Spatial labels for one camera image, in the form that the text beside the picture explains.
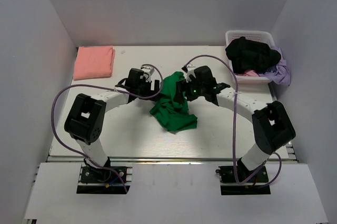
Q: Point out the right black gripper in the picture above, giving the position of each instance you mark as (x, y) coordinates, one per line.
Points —
(182, 83)

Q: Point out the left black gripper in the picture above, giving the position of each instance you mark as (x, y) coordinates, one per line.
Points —
(151, 92)

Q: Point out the green t shirt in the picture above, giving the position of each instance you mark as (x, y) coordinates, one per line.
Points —
(169, 117)

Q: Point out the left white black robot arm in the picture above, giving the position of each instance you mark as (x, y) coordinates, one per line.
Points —
(84, 122)

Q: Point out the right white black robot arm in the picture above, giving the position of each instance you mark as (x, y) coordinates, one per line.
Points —
(271, 124)

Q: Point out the folded pink t shirt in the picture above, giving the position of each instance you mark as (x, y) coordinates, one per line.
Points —
(94, 62)

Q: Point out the pink garment in basket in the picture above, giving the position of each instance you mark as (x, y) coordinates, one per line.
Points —
(250, 73)

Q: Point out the black garment in basket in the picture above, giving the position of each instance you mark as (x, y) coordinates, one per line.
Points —
(247, 54)

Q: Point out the lilac garment in basket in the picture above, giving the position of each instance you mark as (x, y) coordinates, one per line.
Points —
(279, 73)

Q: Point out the white plastic laundry basket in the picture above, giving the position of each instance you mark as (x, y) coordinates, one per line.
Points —
(257, 36)

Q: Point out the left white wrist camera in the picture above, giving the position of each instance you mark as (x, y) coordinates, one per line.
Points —
(148, 71)

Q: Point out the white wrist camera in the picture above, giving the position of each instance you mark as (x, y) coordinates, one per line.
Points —
(148, 71)
(189, 70)

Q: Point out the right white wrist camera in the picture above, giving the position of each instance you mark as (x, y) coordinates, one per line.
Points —
(189, 70)

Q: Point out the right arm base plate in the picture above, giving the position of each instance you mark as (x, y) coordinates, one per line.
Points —
(226, 174)

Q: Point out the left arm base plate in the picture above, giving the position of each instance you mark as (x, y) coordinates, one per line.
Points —
(88, 177)

